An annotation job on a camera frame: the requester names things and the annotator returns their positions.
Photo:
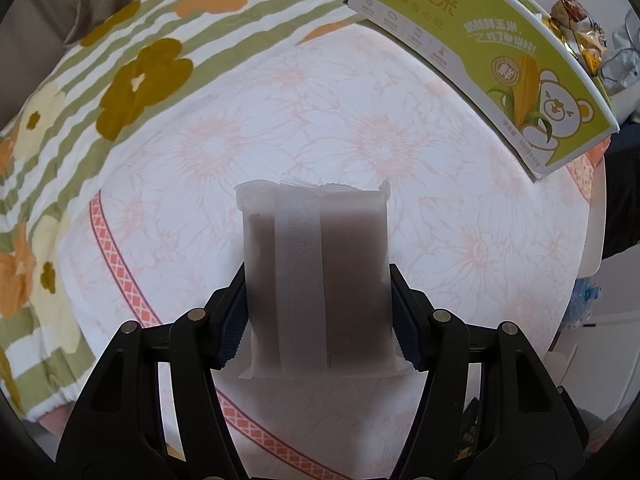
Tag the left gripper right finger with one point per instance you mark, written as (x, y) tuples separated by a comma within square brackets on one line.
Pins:
[(489, 408)]

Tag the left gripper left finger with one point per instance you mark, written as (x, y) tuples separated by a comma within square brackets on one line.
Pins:
[(150, 408)]

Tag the translucent brown cake packet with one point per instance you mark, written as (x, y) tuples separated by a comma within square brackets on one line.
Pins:
[(317, 276)]

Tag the yellow chips bag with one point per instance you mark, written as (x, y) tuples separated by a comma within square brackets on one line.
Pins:
[(579, 33)]

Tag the white floral tablecloth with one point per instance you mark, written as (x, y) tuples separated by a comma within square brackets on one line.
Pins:
[(317, 164)]

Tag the floral striped quilt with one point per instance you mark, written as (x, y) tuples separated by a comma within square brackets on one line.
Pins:
[(140, 62)]

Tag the green cardboard box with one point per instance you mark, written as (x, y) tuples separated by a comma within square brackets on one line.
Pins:
[(511, 66)]

